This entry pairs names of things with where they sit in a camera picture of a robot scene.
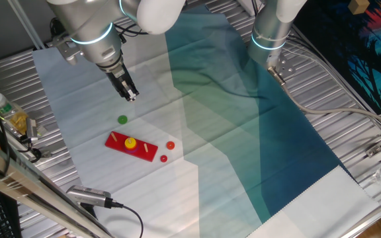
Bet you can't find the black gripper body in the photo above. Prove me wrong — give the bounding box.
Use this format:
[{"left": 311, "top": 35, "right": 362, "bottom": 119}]
[{"left": 105, "top": 63, "right": 132, "bottom": 91}]

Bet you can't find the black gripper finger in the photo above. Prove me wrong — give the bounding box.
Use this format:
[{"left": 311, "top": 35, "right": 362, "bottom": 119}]
[
  {"left": 121, "top": 77, "right": 140, "bottom": 102},
  {"left": 114, "top": 86, "right": 130, "bottom": 101}
]

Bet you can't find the red Hanoi board with pegs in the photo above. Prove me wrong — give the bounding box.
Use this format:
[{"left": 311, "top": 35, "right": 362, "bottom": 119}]
[{"left": 104, "top": 130, "right": 159, "bottom": 163}]

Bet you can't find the plain wooden block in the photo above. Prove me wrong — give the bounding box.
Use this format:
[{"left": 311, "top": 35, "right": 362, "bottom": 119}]
[{"left": 348, "top": 0, "right": 370, "bottom": 15}]

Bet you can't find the blue green white tablecloth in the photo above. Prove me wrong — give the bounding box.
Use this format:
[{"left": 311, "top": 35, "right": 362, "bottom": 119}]
[{"left": 31, "top": 5, "right": 381, "bottom": 238}]

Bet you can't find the thin grey metal bar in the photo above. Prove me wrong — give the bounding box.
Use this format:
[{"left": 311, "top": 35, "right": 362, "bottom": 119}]
[{"left": 7, "top": 0, "right": 46, "bottom": 50}]

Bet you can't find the yellow oil bottle white cap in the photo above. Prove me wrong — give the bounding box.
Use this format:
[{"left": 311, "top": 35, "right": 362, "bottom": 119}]
[{"left": 0, "top": 92, "right": 29, "bottom": 136}]

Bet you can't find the colourful sunset poster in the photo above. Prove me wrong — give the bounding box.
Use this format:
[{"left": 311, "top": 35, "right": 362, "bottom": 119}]
[{"left": 292, "top": 0, "right": 381, "bottom": 115}]

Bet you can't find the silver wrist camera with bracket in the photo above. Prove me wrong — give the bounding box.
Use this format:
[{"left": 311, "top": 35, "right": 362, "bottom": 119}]
[{"left": 51, "top": 34, "right": 83, "bottom": 66}]

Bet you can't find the grey camera on mount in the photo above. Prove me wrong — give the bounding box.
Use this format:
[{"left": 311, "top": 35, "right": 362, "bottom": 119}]
[{"left": 26, "top": 116, "right": 39, "bottom": 143}]

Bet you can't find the black looped camera cable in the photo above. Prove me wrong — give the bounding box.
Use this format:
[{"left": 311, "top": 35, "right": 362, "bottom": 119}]
[{"left": 18, "top": 135, "right": 43, "bottom": 163}]

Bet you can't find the silver ribbed camera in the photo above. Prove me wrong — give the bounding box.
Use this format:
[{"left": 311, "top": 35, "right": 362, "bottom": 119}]
[{"left": 65, "top": 184, "right": 114, "bottom": 209}]

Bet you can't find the black silver-camera cable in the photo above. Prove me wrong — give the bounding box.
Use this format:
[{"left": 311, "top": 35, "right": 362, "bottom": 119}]
[{"left": 104, "top": 197, "right": 145, "bottom": 238}]

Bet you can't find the aluminium frame beam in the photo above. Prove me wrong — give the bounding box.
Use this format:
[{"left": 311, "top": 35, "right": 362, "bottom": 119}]
[{"left": 0, "top": 130, "right": 114, "bottom": 238}]

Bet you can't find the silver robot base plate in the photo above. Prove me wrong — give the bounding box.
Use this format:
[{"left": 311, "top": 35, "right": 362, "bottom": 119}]
[{"left": 265, "top": 52, "right": 296, "bottom": 79}]

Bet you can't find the thick grey robot cable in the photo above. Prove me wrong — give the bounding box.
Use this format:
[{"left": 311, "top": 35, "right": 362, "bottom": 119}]
[{"left": 267, "top": 65, "right": 381, "bottom": 133}]

